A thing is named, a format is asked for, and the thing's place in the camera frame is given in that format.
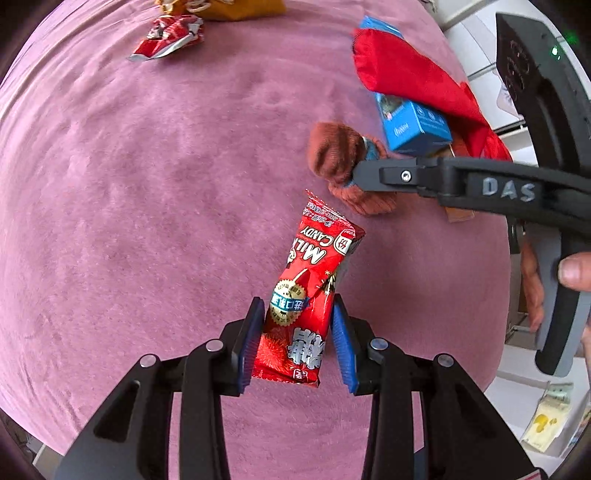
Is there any red candy packet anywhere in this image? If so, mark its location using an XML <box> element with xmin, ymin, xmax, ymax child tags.
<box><xmin>252</xmin><ymin>189</ymin><xmax>366</xmax><ymax>388</ymax></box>

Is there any blue cardboard box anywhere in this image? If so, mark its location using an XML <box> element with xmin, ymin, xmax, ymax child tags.
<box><xmin>374</xmin><ymin>92</ymin><xmax>453</xmax><ymax>155</ymax></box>

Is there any flat blue carton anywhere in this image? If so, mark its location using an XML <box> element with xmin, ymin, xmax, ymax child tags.
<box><xmin>358</xmin><ymin>16</ymin><xmax>403</xmax><ymax>38</ymax></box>

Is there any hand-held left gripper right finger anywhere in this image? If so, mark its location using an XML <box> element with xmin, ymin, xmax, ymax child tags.
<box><xmin>330</xmin><ymin>294</ymin><xmax>548</xmax><ymax>480</ymax></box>

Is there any red foil snack wrapper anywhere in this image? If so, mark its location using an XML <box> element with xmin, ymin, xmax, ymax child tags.
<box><xmin>127</xmin><ymin>14</ymin><xmax>205</xmax><ymax>63</ymax></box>

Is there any pink blanket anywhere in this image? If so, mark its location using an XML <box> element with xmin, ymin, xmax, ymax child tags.
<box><xmin>0</xmin><ymin>0</ymin><xmax>513</xmax><ymax>444</ymax></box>

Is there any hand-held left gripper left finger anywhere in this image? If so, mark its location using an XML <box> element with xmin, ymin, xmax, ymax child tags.
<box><xmin>65</xmin><ymin>296</ymin><xmax>266</xmax><ymax>480</ymax></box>

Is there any red cloth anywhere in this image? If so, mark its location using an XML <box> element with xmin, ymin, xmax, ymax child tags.
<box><xmin>352</xmin><ymin>27</ymin><xmax>513</xmax><ymax>162</ymax></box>

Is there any yellow white paper packet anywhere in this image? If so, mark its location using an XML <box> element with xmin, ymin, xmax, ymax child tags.
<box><xmin>521</xmin><ymin>383</ymin><xmax>574</xmax><ymax>454</ymax></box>

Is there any orange snack packet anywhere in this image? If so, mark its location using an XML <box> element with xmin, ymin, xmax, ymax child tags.
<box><xmin>154</xmin><ymin>0</ymin><xmax>287</xmax><ymax>21</ymax></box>

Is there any white cabinet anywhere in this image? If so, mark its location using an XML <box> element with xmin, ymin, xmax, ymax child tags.
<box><xmin>436</xmin><ymin>0</ymin><xmax>591</xmax><ymax>139</ymax></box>

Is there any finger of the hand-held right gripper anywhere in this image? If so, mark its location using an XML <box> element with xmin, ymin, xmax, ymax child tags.
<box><xmin>350</xmin><ymin>156</ymin><xmax>555</xmax><ymax>219</ymax></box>

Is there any person's right hand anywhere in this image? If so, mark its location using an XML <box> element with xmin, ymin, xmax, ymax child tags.
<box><xmin>521</xmin><ymin>251</ymin><xmax>591</xmax><ymax>358</ymax></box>

